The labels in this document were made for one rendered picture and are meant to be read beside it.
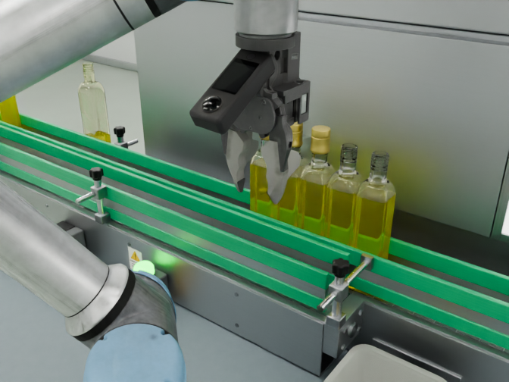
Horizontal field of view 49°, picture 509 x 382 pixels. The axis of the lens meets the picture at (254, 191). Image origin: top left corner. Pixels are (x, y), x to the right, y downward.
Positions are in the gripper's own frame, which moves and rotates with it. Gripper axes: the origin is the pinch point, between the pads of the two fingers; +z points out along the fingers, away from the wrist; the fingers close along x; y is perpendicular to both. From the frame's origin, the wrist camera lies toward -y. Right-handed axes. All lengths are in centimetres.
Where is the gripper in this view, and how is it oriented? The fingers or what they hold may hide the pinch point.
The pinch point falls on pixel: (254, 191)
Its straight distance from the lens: 73.6
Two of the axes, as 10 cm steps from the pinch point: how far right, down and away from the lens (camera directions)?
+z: 0.0, 8.9, 4.5
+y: 6.0, -3.6, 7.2
